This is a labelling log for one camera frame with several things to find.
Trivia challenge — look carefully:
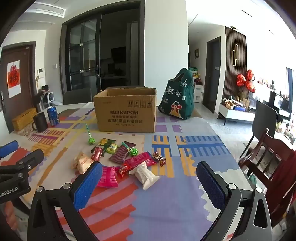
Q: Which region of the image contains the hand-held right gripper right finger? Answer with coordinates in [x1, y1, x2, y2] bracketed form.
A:
[196, 161, 272, 241]

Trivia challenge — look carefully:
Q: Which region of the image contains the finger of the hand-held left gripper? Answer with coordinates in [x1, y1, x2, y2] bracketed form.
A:
[0, 149, 45, 184]
[0, 140, 19, 160]

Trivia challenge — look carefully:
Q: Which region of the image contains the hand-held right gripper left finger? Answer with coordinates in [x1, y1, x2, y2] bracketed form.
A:
[27, 161, 103, 241]

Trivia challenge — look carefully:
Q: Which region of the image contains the green lollipop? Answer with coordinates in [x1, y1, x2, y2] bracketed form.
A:
[122, 142, 139, 156]
[85, 123, 96, 146]

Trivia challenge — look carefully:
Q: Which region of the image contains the brown cardboard box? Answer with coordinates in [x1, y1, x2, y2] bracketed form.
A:
[93, 87, 157, 133]

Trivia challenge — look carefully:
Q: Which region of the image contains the person's left hand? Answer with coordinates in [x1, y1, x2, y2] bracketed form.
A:
[0, 201, 15, 223]

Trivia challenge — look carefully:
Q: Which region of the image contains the bright pink snack packet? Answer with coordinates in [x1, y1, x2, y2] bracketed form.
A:
[96, 166, 119, 188]

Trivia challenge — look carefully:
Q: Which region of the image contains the white and orange snack packet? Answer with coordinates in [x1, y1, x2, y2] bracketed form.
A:
[73, 152, 94, 175]

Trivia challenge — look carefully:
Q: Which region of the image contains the yellow wooden box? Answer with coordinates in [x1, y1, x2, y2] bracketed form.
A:
[11, 107, 37, 132]

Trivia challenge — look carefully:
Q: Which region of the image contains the small dark red packet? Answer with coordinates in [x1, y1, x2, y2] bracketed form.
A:
[91, 146, 104, 162]

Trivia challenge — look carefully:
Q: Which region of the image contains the black mug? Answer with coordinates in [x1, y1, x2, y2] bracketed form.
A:
[32, 112, 48, 133]

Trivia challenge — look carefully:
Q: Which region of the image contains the red wrapped candy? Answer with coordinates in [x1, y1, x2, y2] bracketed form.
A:
[117, 162, 132, 179]

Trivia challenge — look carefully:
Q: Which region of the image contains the maroon striped snack packet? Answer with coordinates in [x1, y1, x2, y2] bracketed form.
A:
[109, 146, 129, 164]

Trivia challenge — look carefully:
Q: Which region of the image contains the dark green cracker packet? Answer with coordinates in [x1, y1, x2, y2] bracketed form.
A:
[97, 138, 116, 153]

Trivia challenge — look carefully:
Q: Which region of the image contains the blue soda can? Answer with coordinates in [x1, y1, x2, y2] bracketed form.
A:
[47, 106, 60, 127]

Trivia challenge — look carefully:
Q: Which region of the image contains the beige snack packet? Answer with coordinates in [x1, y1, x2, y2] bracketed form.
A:
[129, 161, 160, 191]

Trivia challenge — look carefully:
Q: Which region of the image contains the magenta snack packet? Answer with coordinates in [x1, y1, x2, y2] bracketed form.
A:
[125, 152, 158, 171]

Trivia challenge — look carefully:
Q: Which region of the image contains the white stool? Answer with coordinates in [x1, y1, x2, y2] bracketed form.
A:
[40, 91, 55, 110]

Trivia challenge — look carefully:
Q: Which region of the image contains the black bag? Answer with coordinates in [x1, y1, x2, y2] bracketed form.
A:
[32, 85, 50, 105]

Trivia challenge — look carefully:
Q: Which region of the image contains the brown entrance door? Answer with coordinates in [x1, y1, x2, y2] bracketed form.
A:
[0, 42, 37, 133]

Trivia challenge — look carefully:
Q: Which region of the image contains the red and white door poster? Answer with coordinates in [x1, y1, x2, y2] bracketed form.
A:
[7, 60, 20, 98]

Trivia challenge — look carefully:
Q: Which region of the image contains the reddish wooden chair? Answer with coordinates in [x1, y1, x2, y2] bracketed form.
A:
[238, 128, 296, 229]

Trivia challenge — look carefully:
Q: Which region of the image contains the white low cabinet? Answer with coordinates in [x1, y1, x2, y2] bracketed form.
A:
[217, 103, 256, 126]

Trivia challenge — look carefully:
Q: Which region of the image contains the dark upholstered chair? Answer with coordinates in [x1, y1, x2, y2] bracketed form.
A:
[63, 88, 93, 105]

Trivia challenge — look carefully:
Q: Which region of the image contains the dark grey shell chair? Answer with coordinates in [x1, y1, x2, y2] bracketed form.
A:
[240, 100, 278, 158]

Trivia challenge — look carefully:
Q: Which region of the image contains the small white cabinet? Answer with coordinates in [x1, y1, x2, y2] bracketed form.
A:
[194, 84, 204, 103]

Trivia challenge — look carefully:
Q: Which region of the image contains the green snowflake tote bag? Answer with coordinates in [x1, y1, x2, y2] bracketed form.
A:
[158, 68, 195, 120]

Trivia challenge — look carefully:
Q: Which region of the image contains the black television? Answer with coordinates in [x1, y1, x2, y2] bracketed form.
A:
[268, 91, 290, 116]

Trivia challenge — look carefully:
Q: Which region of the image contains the dark interior door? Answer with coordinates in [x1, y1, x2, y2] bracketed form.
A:
[206, 37, 222, 114]

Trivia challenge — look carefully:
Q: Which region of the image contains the black framed glass sliding door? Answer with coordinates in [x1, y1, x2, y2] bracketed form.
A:
[60, 1, 145, 99]

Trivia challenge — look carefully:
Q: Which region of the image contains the gold wall ornament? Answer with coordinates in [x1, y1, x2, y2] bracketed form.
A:
[232, 44, 240, 67]

